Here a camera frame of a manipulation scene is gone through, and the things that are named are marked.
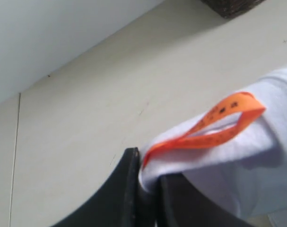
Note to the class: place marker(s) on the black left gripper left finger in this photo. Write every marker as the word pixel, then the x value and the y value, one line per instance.
pixel 116 203

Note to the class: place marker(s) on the dark brown wicker basket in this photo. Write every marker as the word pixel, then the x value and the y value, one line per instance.
pixel 231 8

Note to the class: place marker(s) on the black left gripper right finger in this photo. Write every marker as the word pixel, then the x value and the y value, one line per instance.
pixel 180 204

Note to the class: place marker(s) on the white t-shirt with red lettering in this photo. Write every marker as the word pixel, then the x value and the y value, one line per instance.
pixel 246 176

